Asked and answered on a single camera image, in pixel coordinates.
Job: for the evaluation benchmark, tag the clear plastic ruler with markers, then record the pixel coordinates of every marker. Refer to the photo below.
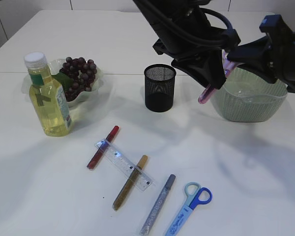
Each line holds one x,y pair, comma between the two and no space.
125,165

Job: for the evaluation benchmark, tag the purple artificial grape bunch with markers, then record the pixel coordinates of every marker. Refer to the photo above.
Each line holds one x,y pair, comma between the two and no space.
76,75

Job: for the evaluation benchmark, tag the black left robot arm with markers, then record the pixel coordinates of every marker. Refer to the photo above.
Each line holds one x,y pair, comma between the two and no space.
193,36

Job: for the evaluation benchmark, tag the blue capped scissors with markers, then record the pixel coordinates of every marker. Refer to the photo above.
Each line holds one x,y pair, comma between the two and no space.
193,191

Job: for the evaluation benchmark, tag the black mesh pen holder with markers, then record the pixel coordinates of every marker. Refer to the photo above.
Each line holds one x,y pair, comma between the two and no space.
159,87

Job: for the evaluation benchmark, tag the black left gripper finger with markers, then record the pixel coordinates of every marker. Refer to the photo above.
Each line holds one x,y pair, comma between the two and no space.
206,68

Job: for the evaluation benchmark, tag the pink capped scissors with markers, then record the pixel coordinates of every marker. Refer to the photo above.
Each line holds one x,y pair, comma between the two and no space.
228,67

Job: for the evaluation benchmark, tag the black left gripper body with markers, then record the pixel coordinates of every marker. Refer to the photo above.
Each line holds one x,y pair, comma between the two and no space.
186,27

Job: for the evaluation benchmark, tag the clear plastic sheet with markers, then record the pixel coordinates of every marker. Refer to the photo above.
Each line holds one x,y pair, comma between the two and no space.
250,94

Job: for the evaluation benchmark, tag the gold glitter glue pen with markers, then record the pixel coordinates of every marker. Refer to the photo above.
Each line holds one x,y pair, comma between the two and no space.
129,183

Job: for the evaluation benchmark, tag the yellow tea drink bottle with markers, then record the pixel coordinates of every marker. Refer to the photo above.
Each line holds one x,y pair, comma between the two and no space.
47,97

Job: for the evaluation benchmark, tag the green plastic woven basket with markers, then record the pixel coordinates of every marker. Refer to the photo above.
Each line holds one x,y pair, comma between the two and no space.
235,109

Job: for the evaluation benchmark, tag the silver glitter glue pen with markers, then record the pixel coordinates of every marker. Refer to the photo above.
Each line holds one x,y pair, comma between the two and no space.
148,224

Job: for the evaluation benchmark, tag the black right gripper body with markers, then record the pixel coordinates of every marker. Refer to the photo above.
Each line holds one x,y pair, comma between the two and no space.
282,47

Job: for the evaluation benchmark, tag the red glitter glue pen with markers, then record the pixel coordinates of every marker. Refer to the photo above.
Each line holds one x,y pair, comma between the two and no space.
98,155

